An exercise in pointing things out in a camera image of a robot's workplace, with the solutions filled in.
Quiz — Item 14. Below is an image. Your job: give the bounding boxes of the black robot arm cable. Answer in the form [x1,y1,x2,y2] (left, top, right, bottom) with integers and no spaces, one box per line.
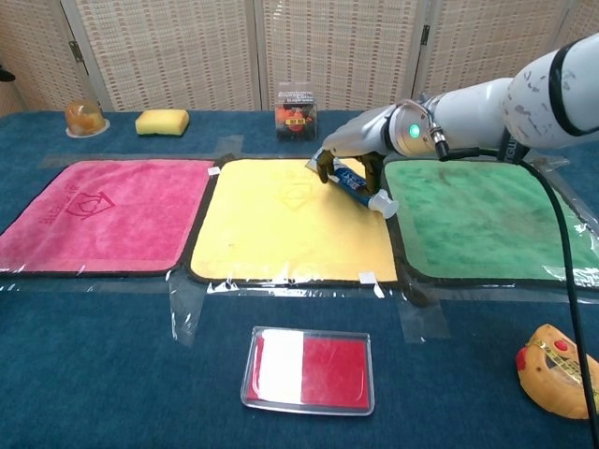
[432,128,592,420]

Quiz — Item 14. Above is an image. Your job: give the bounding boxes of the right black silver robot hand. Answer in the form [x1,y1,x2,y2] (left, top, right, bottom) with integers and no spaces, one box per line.
[314,104,399,196]

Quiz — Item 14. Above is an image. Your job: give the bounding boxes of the white blue toothpaste tube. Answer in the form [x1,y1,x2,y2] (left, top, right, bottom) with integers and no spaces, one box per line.
[304,156,400,219]

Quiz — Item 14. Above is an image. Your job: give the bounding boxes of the red white card in sleeve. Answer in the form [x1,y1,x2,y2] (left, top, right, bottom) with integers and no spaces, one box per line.
[240,326,376,417]

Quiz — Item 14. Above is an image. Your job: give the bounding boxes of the orange packaged bread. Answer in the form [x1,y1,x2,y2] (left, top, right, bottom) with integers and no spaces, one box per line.
[515,323,599,420]

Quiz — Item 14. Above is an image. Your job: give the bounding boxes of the yellow sponge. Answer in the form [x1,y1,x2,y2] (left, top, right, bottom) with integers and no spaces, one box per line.
[134,109,191,138]

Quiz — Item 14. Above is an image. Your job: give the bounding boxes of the woven folding screen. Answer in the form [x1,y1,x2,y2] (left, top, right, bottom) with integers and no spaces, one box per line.
[0,0,599,118]

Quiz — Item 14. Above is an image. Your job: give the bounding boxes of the green cloth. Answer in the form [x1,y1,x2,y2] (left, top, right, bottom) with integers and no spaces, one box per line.
[383,158,599,286]

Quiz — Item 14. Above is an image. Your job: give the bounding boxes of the orange jelly cup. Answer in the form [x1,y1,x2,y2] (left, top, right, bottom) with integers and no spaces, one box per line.
[64,98,111,138]

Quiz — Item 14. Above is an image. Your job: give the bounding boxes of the yellow cloth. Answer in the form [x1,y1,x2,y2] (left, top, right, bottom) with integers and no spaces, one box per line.
[186,157,399,284]

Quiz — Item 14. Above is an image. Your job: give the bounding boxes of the clear tape strip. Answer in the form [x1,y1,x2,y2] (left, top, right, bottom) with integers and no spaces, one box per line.
[215,135,245,158]
[168,275,207,347]
[397,289,453,345]

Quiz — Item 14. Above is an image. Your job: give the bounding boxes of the pink cloth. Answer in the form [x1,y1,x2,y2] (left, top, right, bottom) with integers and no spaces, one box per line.
[0,158,221,278]

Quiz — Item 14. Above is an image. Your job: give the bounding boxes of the clear box with dark print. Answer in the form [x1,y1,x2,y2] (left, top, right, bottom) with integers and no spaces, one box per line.
[275,82,322,143]

